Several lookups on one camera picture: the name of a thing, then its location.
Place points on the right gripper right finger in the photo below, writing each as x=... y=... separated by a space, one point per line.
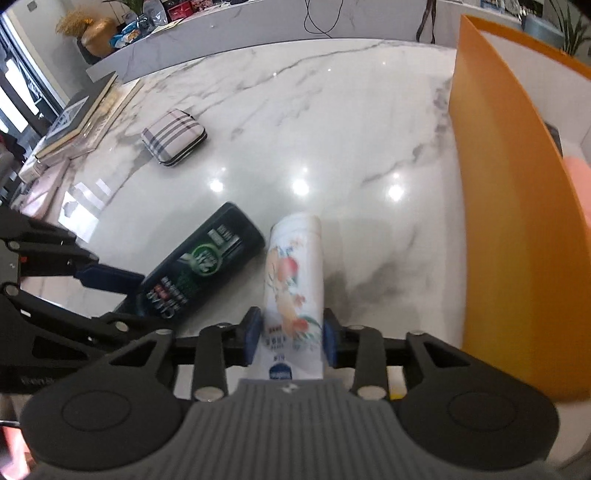
x=360 y=348

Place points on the white floral printed bottle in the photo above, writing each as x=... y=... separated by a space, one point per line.
x=290 y=346

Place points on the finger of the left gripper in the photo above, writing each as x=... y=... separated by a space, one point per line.
x=110 y=279

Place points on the black hardcover book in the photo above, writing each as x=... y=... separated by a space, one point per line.
x=75 y=116

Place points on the dark blue shampoo bottle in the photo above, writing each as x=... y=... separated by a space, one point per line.
x=196 y=269

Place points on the pink book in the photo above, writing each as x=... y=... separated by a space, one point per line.
x=38 y=201

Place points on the plaid zippered case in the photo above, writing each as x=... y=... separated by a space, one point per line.
x=172 y=137

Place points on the pink cylindrical container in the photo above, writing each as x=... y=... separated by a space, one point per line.
x=580 y=174

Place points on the golden vase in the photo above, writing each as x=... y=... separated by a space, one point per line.
x=96 y=37

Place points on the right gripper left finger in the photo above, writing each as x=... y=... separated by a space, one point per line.
x=221 y=346

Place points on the orange storage box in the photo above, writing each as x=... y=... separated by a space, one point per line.
x=517 y=106

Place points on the beige large book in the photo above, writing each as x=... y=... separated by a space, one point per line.
x=109 y=108

